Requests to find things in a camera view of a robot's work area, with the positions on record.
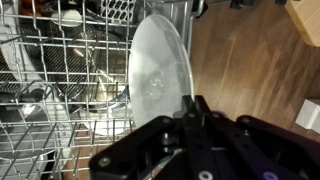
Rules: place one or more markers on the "black cutlery basket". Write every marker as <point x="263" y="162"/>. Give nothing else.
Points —
<point x="118" y="10"/>

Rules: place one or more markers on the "white dinner plate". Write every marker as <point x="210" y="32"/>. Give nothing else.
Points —
<point x="156" y="66"/>

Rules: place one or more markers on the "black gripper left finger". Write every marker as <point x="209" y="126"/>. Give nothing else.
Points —
<point x="140" y="146"/>

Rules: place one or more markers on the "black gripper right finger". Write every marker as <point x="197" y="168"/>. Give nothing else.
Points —
<point x="253" y="153"/>

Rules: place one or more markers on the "wooden board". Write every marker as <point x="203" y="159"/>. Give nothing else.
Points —
<point x="305" y="20"/>

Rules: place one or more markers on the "small white box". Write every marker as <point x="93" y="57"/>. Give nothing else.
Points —
<point x="310" y="115"/>

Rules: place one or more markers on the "small white plate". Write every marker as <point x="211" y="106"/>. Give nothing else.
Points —
<point x="103" y="125"/>

